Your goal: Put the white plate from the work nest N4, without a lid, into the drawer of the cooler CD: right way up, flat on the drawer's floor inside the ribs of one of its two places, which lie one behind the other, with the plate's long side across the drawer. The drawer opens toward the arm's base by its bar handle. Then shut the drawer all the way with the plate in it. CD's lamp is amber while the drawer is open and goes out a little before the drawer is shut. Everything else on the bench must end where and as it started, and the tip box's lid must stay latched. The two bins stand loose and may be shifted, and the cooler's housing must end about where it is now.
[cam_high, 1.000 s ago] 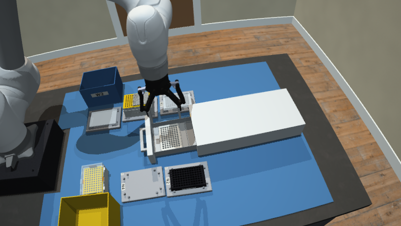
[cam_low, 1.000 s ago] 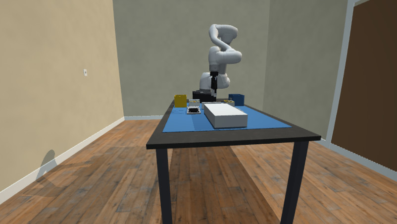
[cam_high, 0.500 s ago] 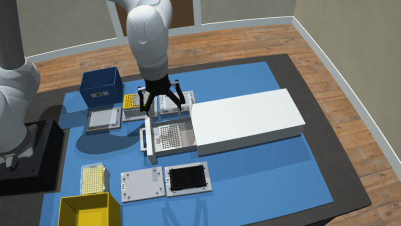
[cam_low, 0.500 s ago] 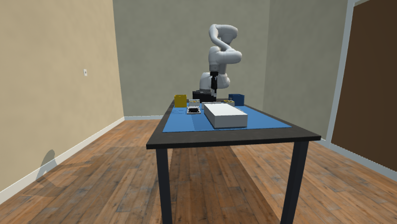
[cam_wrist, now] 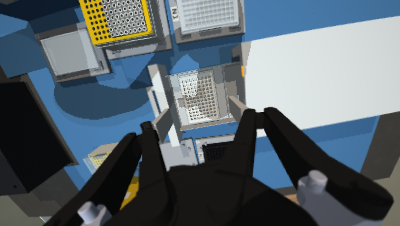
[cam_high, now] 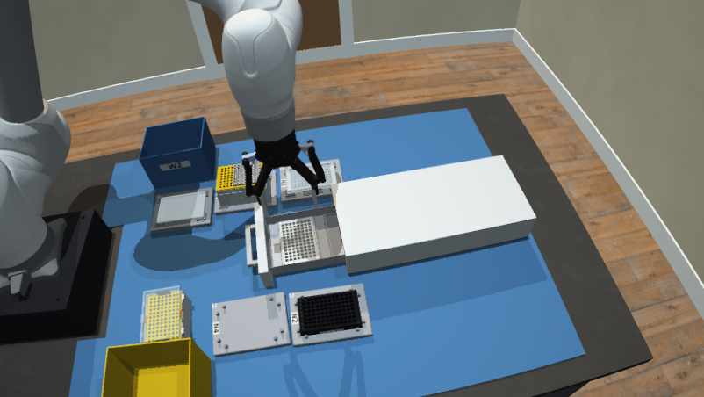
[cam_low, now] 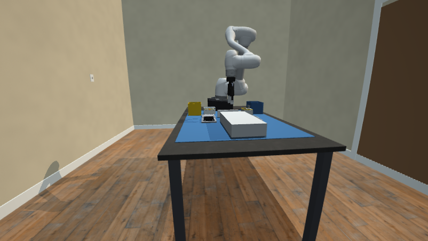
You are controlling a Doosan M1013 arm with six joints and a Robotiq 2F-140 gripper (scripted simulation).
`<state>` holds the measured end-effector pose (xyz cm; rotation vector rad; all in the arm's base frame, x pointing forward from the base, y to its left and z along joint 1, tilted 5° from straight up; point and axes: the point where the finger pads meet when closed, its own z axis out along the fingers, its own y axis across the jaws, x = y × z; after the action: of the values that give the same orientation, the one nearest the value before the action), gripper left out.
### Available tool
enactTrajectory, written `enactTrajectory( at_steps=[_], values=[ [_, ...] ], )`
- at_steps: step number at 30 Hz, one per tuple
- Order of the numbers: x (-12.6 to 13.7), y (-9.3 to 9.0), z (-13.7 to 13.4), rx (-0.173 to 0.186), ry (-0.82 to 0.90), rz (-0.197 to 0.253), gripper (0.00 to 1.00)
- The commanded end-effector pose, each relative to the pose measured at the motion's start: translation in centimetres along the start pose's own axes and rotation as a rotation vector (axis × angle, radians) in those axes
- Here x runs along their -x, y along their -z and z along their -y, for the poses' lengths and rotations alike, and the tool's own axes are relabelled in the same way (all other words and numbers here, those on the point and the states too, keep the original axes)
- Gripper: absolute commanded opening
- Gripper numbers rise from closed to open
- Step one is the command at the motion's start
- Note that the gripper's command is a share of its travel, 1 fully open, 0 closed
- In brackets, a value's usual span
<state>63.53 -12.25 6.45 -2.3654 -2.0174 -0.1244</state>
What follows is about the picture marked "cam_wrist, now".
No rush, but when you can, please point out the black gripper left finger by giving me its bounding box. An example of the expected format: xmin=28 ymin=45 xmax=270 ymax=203
xmin=43 ymin=108 xmax=174 ymax=226

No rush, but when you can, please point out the yellow open-top bin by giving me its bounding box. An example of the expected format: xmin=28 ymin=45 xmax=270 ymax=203
xmin=120 ymin=176 xmax=139 ymax=209

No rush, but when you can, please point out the dark blue open bin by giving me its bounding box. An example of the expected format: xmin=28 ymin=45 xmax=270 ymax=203
xmin=0 ymin=0 xmax=80 ymax=22

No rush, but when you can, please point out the blue flat mat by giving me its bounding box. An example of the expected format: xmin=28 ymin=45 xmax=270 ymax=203
xmin=0 ymin=0 xmax=400 ymax=191

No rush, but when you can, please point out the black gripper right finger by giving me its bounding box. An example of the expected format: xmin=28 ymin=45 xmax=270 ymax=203
xmin=205 ymin=96 xmax=394 ymax=226

